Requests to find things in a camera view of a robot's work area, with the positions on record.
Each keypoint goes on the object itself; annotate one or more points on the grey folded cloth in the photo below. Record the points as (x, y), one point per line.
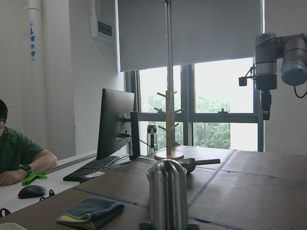
(90, 213)

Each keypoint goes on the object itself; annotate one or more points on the white window roller blind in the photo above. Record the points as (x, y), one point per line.
(202, 30)

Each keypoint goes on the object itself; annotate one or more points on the black computer mouse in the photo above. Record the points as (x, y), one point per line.
(31, 191)

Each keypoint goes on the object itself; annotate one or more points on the green clamp tool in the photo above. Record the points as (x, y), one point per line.
(32, 177)

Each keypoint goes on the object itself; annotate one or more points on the steel ice scoop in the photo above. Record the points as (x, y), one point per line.
(190, 163)

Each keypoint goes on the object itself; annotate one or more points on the seated person green shirt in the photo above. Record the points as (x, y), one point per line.
(19, 155)

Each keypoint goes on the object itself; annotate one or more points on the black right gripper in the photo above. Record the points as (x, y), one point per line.
(266, 100)

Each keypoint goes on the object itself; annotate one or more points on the black computer monitor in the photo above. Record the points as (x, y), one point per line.
(118, 124)

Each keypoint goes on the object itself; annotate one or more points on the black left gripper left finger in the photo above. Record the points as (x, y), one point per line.
(145, 226)

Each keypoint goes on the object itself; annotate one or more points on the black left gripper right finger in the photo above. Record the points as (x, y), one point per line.
(193, 227)

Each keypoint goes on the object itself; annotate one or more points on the dark water bottle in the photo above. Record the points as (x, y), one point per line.
(152, 138)

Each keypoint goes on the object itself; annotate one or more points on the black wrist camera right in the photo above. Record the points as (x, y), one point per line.
(242, 81)

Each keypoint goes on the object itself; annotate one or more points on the cream bear serving tray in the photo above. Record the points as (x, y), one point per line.
(10, 226)

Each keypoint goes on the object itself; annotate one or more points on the black keyboard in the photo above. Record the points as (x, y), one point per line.
(90, 168)

